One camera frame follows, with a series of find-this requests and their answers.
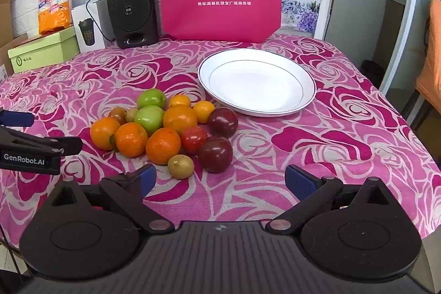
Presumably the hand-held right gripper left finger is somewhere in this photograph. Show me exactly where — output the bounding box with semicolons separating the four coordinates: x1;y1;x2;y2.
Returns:
43;164;176;234

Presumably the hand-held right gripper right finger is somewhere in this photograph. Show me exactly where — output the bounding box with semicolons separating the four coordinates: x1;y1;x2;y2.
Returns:
265;164;398;235

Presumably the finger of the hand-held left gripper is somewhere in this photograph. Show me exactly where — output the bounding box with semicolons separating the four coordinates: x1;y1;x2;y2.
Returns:
0;109;35;128
0;126;84;157

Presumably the tangerine with green leaf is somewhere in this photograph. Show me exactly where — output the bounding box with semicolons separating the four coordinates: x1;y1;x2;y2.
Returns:
109;122;149;158

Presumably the green apple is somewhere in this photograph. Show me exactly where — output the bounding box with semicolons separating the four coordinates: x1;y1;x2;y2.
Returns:
137;89;168;110
134;106;165;135

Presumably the red tomato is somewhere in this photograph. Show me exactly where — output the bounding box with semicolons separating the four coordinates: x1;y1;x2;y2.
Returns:
180;125;208;156

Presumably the red-green tomato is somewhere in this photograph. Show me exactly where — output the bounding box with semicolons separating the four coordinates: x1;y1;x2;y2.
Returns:
108;107;128;126

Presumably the dark purple plum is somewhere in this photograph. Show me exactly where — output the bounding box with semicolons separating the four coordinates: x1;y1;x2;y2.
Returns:
198;137;233;174
208;107;239;138

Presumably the white plate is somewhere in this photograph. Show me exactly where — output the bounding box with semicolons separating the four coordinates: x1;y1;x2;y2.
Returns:
198;48;317;117

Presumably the pink floral tablecloth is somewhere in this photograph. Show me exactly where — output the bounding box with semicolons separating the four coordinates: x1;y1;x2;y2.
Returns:
0;32;441;243

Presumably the large orange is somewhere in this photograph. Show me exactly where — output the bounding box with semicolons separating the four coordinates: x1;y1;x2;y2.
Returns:
163;104;198;134

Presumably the green box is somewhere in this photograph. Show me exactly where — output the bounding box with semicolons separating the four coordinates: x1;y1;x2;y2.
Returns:
7;26;80;74

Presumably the small orange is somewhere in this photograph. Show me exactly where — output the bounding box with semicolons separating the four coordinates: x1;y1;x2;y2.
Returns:
192;100;216;124
168;94;192;109

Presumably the cardboard box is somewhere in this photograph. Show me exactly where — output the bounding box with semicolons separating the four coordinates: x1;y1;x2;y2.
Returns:
0;0;14;47

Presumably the white box with cup print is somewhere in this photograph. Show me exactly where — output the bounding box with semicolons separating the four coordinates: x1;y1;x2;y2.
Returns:
71;0;108;53

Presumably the dark bin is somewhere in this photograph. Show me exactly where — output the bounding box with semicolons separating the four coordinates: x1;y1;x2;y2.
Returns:
361;60;385;88

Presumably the black speaker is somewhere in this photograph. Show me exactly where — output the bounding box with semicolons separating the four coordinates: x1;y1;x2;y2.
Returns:
105;0;161;49

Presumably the black cable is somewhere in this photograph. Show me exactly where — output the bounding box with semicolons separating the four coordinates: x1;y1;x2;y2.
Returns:
85;0;118;43

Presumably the white door frame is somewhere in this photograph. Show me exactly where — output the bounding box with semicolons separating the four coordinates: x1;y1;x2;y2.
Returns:
378;0;435;96

